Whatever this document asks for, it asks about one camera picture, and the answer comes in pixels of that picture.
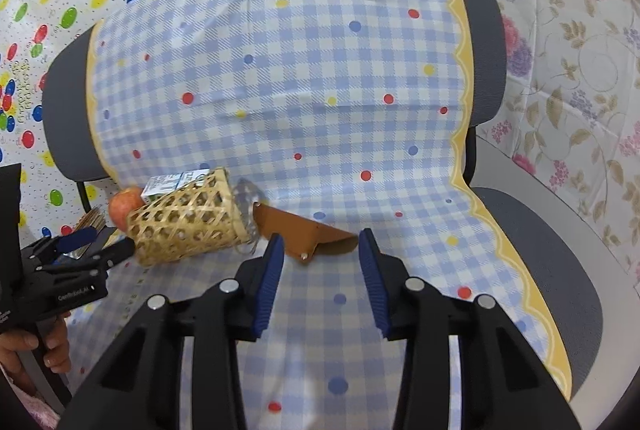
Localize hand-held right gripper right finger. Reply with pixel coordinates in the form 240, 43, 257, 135
358, 229, 583, 430

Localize grey office chair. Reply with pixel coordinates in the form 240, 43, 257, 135
42, 0, 603, 401

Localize person's left hand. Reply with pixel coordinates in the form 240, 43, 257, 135
0, 312, 72, 373

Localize brown leather pouch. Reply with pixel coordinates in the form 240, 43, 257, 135
252, 202, 360, 265

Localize clear plastic wrap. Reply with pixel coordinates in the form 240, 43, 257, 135
232, 177, 266, 255

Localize woven bamboo basket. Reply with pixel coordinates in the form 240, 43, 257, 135
125, 167, 256, 267

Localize red orange apple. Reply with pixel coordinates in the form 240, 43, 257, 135
108, 187, 146, 231

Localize small green white carton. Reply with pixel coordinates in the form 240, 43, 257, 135
142, 169, 211, 203

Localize blue checked dotted cloth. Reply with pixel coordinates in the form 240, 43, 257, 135
85, 0, 573, 430

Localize bundle of wooden sticks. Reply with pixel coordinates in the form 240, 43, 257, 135
75, 205, 113, 233

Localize pink fleece clothing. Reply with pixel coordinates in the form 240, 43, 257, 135
0, 375, 61, 430

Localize floral printed sheet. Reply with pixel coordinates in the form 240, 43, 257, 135
450, 0, 640, 301

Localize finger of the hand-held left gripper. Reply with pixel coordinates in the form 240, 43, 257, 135
21, 227, 99, 267
32, 239, 137, 283

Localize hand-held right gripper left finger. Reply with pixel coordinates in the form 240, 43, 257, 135
60, 234, 286, 430

